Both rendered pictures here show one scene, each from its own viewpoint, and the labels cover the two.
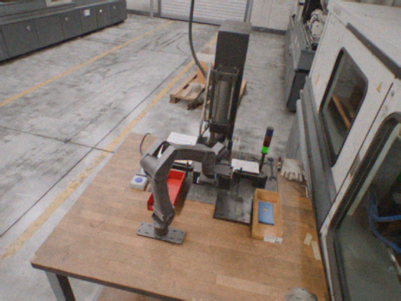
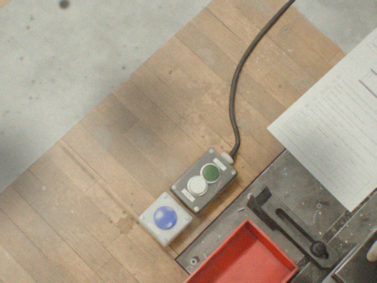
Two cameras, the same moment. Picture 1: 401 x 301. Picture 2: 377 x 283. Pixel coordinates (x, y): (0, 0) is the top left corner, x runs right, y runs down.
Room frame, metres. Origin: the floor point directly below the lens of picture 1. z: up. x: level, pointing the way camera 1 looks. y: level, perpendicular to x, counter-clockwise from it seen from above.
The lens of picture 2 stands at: (0.85, 0.15, 2.24)
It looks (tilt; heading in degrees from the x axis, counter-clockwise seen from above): 74 degrees down; 32
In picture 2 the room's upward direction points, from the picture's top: 5 degrees clockwise
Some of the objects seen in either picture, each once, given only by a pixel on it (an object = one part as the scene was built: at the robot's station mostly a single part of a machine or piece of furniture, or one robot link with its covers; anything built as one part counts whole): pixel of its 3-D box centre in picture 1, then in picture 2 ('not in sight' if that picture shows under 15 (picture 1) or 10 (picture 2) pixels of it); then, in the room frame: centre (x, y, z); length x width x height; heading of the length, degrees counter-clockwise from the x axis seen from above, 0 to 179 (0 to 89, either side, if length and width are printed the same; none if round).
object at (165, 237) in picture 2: (139, 184); (165, 220); (1.05, 0.30, 0.90); 0.07 x 0.07 x 0.06; 83
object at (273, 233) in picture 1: (267, 215); not in sight; (0.90, -0.33, 0.93); 0.25 x 0.13 x 0.08; 173
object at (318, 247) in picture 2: (180, 167); (297, 234); (1.16, 0.11, 0.95); 0.15 x 0.03 x 0.10; 83
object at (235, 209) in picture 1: (233, 208); not in sight; (0.94, -0.17, 0.91); 0.17 x 0.16 x 0.02; 83
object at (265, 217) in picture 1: (266, 211); not in sight; (0.93, -0.33, 0.92); 0.15 x 0.07 x 0.03; 174
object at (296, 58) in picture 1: (311, 46); not in sight; (6.57, -2.19, 0.49); 5.51 x 1.02 x 0.97; 169
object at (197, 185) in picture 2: not in sight; (197, 186); (1.13, 0.29, 0.93); 0.03 x 0.03 x 0.02
